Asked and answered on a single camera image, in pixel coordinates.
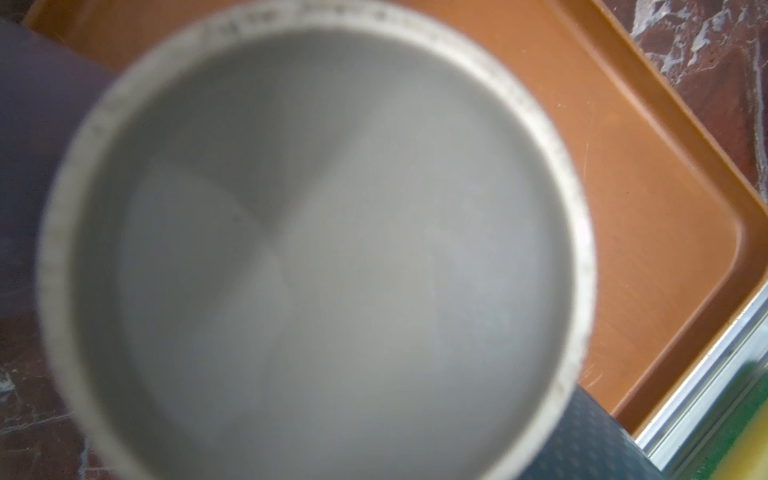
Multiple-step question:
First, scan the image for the orange rubber tray mat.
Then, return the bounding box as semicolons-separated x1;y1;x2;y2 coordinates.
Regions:
23;1;767;440

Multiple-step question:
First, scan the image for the blue speckled mug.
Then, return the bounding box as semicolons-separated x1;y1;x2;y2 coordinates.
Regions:
519;387;664;480

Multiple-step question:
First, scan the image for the yellow sponge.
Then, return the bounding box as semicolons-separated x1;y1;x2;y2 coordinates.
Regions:
711;403;767;479

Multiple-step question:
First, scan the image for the lavender mug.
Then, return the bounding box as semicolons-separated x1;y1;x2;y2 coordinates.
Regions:
1;21;113;318

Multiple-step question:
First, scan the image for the grey mug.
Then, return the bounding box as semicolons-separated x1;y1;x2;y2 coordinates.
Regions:
36;1;597;479

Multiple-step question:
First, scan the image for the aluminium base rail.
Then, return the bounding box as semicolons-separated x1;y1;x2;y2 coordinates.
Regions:
636;285;767;479

